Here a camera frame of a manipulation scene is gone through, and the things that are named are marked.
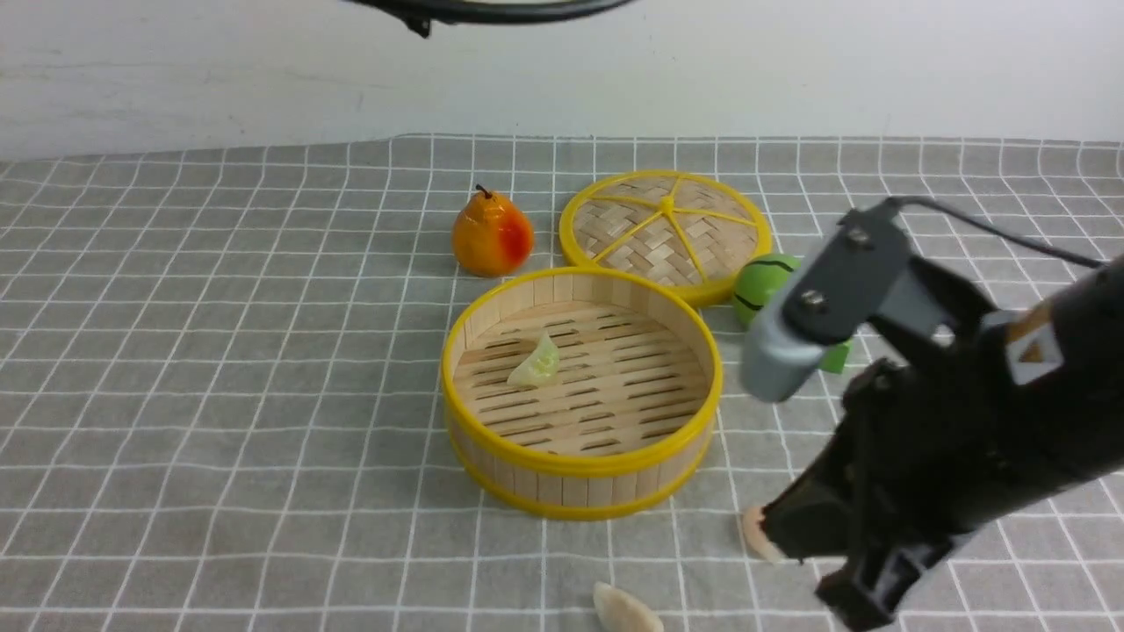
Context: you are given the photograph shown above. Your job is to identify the white dumpling bottom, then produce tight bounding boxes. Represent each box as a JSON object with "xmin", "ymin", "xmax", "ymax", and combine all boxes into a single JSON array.
[{"xmin": 593, "ymin": 583, "xmax": 664, "ymax": 632}]

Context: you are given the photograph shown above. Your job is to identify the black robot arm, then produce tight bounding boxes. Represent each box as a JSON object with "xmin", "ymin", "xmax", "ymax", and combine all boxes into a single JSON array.
[{"xmin": 744, "ymin": 258, "xmax": 1121, "ymax": 631}]

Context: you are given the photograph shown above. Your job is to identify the woven bamboo steamer lid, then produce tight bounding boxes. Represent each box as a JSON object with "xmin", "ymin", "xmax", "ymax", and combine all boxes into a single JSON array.
[{"xmin": 558, "ymin": 169, "xmax": 774, "ymax": 307}]

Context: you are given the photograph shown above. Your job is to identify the pale green dumpling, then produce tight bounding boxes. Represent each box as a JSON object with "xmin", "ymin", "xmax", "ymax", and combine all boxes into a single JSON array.
[{"xmin": 506, "ymin": 333, "xmax": 561, "ymax": 388}]

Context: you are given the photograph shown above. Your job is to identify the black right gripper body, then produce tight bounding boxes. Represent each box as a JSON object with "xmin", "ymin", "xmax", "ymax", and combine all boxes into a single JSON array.
[{"xmin": 831, "ymin": 260, "xmax": 1121, "ymax": 543}]

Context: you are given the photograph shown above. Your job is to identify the grey checked tablecloth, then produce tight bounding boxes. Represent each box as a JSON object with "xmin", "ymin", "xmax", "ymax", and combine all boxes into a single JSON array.
[{"xmin": 1, "ymin": 135, "xmax": 1121, "ymax": 631}]

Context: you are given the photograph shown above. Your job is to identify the green wooden cube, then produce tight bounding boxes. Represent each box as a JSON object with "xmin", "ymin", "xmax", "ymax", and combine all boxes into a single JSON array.
[{"xmin": 818, "ymin": 340, "xmax": 852, "ymax": 374}]

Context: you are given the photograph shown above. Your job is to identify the orange toy pear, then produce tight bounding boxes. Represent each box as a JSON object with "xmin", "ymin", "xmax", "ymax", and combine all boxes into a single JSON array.
[{"xmin": 452, "ymin": 184, "xmax": 537, "ymax": 277}]

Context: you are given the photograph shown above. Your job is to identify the black overhead ring cable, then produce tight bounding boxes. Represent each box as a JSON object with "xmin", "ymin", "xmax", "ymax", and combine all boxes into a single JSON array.
[{"xmin": 338, "ymin": 0, "xmax": 638, "ymax": 39}]

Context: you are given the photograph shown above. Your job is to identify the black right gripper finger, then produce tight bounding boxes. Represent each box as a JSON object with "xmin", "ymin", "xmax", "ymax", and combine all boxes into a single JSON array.
[
  {"xmin": 761, "ymin": 443, "xmax": 865, "ymax": 565},
  {"xmin": 815, "ymin": 538, "xmax": 953, "ymax": 631}
]

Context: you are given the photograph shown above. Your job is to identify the green toy watermelon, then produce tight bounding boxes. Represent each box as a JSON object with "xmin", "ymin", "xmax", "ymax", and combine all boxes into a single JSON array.
[{"xmin": 731, "ymin": 253, "xmax": 803, "ymax": 328}]

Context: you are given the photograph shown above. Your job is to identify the bamboo steamer tray yellow rim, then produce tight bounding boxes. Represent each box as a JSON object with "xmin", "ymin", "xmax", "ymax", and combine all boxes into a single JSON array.
[{"xmin": 439, "ymin": 267, "xmax": 723, "ymax": 521}]

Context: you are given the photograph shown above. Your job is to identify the pink dumpling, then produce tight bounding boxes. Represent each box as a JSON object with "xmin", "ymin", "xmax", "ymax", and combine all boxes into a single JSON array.
[{"xmin": 741, "ymin": 506, "xmax": 786, "ymax": 565}]

